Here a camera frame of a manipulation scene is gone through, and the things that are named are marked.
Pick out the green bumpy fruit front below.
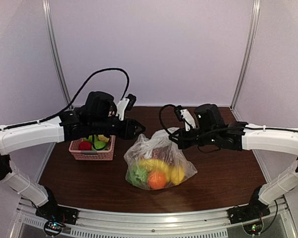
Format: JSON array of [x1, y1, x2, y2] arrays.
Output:
[[92, 141, 108, 151]]

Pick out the aluminium corner post right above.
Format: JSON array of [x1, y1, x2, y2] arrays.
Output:
[[230, 0, 261, 111]]

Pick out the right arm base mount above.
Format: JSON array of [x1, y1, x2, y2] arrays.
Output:
[[227, 205, 270, 236]]

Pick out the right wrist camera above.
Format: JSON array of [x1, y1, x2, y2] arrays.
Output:
[[174, 105, 196, 131]]

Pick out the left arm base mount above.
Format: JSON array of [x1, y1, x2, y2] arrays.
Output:
[[34, 205, 78, 237]]

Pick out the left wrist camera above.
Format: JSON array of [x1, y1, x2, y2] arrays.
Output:
[[116, 94, 137, 121]]

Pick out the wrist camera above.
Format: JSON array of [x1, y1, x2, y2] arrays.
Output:
[[116, 94, 137, 121], [174, 105, 196, 131]]

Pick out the yellow banana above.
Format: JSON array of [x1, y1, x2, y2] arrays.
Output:
[[139, 159, 169, 173]]

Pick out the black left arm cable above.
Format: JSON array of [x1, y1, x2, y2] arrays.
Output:
[[0, 68, 130, 134]]

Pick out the dark red fruit in bag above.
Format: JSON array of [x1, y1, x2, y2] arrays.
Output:
[[151, 146, 173, 162]]

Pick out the red bumpy fruit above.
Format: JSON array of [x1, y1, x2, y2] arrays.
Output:
[[78, 141, 92, 151]]

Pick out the pale yellow bumpy fruit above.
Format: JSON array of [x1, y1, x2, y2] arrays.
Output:
[[97, 135, 110, 143]]

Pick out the aluminium corner post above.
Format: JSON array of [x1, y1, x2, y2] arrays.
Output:
[[230, 0, 261, 111], [42, 0, 71, 105]]

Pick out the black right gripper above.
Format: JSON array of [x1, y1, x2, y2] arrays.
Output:
[[169, 127, 217, 150]]

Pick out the green bumpy fruit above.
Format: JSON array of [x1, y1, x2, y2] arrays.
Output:
[[92, 141, 108, 151], [83, 135, 98, 143]]

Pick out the aluminium corner post left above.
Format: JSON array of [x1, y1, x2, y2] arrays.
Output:
[[42, 0, 71, 105]]

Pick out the green fruit in bag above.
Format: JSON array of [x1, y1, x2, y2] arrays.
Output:
[[126, 166, 148, 187]]

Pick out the orange fruit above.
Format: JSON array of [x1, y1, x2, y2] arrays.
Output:
[[148, 171, 166, 190]]

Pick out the pink perforated plastic basket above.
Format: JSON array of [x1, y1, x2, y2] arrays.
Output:
[[69, 136, 116, 161]]

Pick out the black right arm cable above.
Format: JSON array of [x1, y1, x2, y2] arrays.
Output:
[[158, 104, 179, 136]]

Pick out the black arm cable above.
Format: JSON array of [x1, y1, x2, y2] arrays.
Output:
[[0, 68, 130, 134], [158, 104, 179, 136]]

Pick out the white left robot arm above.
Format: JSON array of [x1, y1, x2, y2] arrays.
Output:
[[0, 91, 146, 220]]

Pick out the clear plastic bag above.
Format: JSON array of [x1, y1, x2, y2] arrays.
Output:
[[124, 129, 198, 190]]

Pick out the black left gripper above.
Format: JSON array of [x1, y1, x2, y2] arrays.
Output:
[[90, 117, 146, 140]]

